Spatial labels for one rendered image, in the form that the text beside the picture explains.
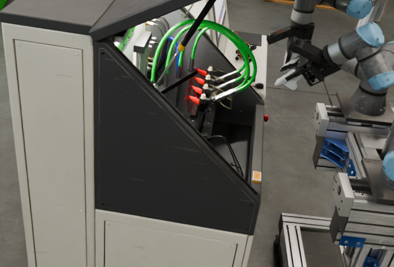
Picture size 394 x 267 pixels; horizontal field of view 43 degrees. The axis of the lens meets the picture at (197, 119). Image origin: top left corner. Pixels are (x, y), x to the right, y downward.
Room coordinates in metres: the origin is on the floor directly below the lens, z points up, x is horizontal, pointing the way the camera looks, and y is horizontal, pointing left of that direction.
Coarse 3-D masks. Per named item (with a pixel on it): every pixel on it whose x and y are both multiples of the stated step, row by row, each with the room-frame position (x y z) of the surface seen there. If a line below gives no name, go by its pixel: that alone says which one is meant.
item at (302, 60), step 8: (328, 56) 1.42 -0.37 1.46; (304, 64) 1.44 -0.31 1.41; (312, 64) 1.44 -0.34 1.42; (320, 64) 1.45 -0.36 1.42; (328, 64) 1.44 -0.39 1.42; (336, 64) 1.42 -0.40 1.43; (304, 72) 1.46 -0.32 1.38; (312, 72) 1.44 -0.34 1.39; (320, 72) 1.45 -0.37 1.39; (328, 72) 1.44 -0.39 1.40; (312, 80) 1.45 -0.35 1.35; (320, 80) 1.44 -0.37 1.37
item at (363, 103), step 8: (360, 88) 1.89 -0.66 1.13; (352, 96) 1.91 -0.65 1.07; (360, 96) 1.87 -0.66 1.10; (368, 96) 1.85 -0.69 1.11; (376, 96) 1.84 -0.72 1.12; (384, 96) 1.86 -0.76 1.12; (352, 104) 1.88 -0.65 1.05; (360, 104) 1.86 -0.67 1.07; (368, 104) 1.84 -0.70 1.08; (376, 104) 1.84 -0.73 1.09; (384, 104) 1.86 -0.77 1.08; (360, 112) 1.84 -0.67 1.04; (368, 112) 1.83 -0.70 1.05; (376, 112) 1.83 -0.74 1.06; (384, 112) 1.86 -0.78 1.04
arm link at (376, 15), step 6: (378, 6) 2.00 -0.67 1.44; (384, 6) 2.01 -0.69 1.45; (372, 12) 2.00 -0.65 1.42; (378, 12) 2.00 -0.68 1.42; (384, 12) 2.01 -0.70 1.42; (366, 18) 2.00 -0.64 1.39; (372, 18) 1.99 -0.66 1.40; (378, 18) 2.00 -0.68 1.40; (360, 24) 2.01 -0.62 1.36; (378, 24) 2.00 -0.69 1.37; (348, 60) 1.96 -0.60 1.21; (354, 60) 1.94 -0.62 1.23; (342, 66) 1.98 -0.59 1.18; (348, 66) 1.95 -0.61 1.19; (354, 66) 1.93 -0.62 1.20; (348, 72) 1.96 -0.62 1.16
